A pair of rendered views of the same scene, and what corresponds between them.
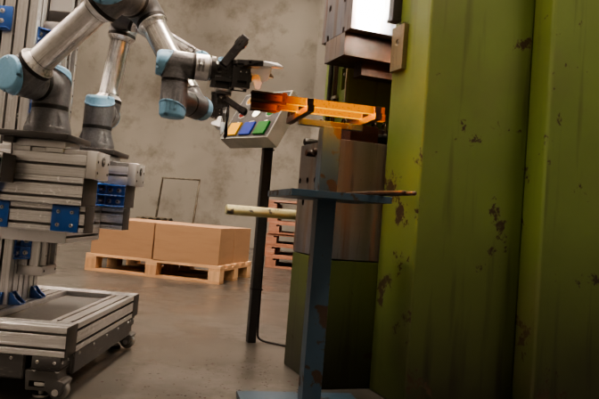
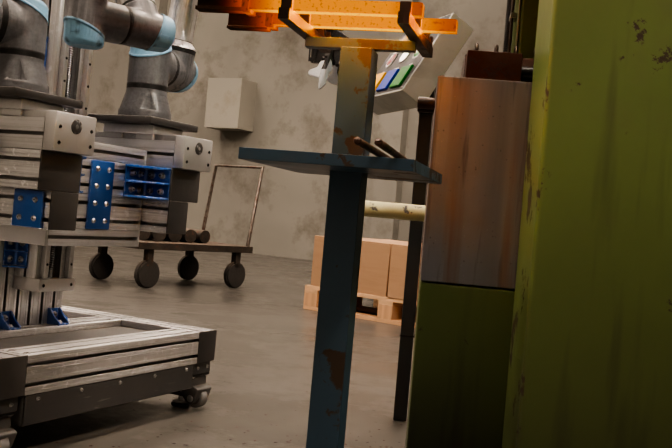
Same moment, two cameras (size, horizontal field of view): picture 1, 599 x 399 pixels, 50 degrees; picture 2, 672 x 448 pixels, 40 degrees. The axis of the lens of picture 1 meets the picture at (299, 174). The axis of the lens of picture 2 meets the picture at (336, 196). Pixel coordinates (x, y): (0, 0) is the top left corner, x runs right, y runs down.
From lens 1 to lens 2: 0.94 m
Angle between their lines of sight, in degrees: 26
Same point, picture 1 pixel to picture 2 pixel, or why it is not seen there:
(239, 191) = not seen: hidden behind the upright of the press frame
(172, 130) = not seen: hidden behind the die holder
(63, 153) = (20, 116)
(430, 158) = (564, 95)
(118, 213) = (165, 209)
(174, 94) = (76, 9)
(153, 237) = (389, 265)
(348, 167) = (457, 125)
